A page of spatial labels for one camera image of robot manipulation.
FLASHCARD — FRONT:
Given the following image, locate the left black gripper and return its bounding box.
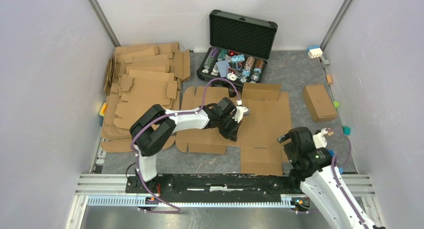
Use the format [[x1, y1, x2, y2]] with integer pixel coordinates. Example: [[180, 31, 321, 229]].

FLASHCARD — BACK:
[[216, 114, 241, 142]]

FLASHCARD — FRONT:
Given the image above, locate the cardboard box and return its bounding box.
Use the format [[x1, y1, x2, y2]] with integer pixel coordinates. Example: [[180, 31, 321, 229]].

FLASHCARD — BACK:
[[302, 84, 338, 123], [175, 82, 292, 176]]

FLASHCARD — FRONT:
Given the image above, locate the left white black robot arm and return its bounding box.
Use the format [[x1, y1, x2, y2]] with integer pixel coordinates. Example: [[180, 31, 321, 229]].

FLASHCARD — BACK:
[[129, 97, 250, 193]]

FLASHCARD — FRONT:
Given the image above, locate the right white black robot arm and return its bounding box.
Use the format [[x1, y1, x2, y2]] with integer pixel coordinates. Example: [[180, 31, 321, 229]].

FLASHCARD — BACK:
[[277, 127, 378, 229]]

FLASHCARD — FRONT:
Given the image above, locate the folded closed cardboard box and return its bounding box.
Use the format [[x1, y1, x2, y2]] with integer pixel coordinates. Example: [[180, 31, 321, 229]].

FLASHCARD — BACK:
[[302, 84, 338, 123]]

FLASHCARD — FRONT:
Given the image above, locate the blue green block stack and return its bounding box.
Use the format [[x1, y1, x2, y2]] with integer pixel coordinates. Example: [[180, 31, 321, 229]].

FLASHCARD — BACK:
[[328, 150, 344, 175]]

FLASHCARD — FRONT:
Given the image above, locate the green small cube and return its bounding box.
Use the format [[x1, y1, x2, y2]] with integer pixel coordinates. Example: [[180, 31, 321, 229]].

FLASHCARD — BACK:
[[333, 101, 340, 109]]

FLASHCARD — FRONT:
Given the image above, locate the teal small cube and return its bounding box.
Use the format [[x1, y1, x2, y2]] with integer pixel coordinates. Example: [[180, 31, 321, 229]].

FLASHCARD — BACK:
[[342, 125, 352, 136]]

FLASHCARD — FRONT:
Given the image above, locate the black poker chip case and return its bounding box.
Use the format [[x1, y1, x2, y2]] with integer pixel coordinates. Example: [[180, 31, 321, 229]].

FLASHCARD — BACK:
[[196, 9, 278, 97]]

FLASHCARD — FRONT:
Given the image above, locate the small wooden cube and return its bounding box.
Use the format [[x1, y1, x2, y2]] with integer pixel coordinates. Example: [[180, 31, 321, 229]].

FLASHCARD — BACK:
[[326, 74, 334, 86]]

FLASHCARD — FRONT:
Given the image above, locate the grey small block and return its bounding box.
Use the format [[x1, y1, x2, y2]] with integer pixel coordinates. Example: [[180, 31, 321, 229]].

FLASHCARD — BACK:
[[320, 58, 331, 68]]

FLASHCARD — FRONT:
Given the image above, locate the blue white toy block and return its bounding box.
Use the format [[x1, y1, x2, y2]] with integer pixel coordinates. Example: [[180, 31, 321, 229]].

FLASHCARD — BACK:
[[306, 45, 323, 59]]

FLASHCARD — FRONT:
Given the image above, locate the stack of flat cardboard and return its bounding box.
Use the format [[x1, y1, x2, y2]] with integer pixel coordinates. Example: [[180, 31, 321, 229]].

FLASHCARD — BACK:
[[100, 42, 191, 153]]

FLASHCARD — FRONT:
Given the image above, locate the orange yellow block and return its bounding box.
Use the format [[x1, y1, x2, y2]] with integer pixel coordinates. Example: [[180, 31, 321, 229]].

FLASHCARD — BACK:
[[98, 102, 108, 126]]

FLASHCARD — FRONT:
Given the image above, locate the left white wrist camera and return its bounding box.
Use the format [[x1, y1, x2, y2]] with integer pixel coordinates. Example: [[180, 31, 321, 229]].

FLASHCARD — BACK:
[[233, 99, 250, 123]]

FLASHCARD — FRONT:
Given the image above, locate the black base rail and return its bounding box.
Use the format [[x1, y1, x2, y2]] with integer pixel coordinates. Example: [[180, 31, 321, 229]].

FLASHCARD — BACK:
[[125, 173, 307, 203]]

